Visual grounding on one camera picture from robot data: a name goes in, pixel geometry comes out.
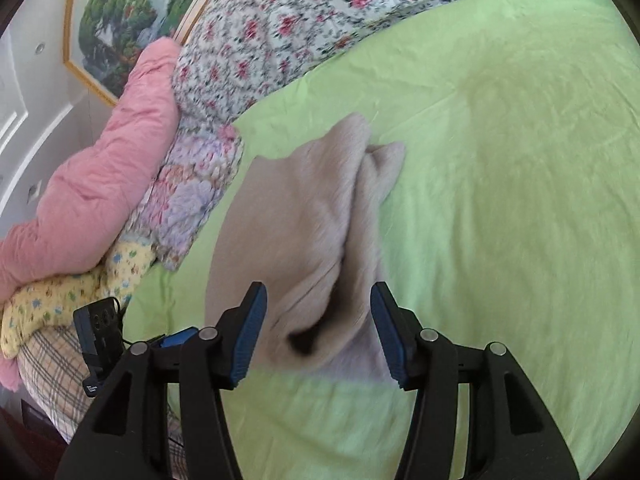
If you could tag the framed landscape painting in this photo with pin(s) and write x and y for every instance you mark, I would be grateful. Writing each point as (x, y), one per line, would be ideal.
(120, 25)

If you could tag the white pink-flowered quilt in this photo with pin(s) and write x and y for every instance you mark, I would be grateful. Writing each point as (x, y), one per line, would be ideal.
(320, 25)

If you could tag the beige knit sweater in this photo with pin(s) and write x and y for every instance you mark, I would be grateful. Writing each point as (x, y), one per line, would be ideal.
(305, 240)

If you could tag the green bed sheet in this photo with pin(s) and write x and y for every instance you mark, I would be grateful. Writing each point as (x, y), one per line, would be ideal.
(500, 210)

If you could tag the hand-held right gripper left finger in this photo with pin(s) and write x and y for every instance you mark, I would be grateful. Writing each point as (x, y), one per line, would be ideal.
(247, 340)

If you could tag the pink quilt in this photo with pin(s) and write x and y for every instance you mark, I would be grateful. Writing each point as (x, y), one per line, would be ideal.
(95, 185)

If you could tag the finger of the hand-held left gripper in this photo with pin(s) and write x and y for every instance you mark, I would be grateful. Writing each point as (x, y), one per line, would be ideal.
(175, 337)

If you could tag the pastel floral cloth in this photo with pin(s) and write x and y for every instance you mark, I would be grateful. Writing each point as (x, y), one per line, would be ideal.
(192, 195)

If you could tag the yellow floral cloth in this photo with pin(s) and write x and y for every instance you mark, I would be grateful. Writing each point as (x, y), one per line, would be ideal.
(65, 295)

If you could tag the plaid pillow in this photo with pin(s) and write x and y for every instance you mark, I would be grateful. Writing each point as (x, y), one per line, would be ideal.
(55, 370)

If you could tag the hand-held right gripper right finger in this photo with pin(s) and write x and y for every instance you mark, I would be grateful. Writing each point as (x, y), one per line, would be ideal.
(392, 340)

